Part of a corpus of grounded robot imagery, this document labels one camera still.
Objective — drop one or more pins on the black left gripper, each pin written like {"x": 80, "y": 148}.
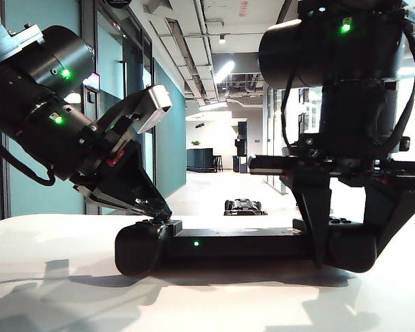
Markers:
{"x": 103, "y": 145}

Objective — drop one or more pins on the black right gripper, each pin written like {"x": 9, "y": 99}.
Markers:
{"x": 349, "y": 166}

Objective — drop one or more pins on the black handheld remote control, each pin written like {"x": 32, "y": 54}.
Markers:
{"x": 228, "y": 247}

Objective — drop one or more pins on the black door access panel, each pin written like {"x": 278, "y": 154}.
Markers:
{"x": 91, "y": 98}

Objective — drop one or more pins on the black quadruped robot dog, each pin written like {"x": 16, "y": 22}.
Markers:
{"x": 243, "y": 206}

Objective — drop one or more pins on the dark kitchen counter island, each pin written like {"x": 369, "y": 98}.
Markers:
{"x": 200, "y": 160}

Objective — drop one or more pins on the dark wooden bar stool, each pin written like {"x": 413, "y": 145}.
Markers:
{"x": 218, "y": 162}

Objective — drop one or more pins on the lit room sign display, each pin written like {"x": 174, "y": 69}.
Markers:
{"x": 93, "y": 82}

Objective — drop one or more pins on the black kiosk with white label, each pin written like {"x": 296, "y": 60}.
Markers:
{"x": 240, "y": 165}

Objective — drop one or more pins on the low linear ceiling light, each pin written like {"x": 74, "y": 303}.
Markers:
{"x": 212, "y": 106}

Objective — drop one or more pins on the tall black cabinet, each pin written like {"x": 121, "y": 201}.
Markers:
{"x": 242, "y": 135}

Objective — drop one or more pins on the long linear ceiling light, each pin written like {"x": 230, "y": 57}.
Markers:
{"x": 224, "y": 72}

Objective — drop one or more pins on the ceiling track spot lamp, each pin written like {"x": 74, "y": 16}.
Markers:
{"x": 222, "y": 39}

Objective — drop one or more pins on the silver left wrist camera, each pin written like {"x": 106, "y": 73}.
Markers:
{"x": 154, "y": 107}

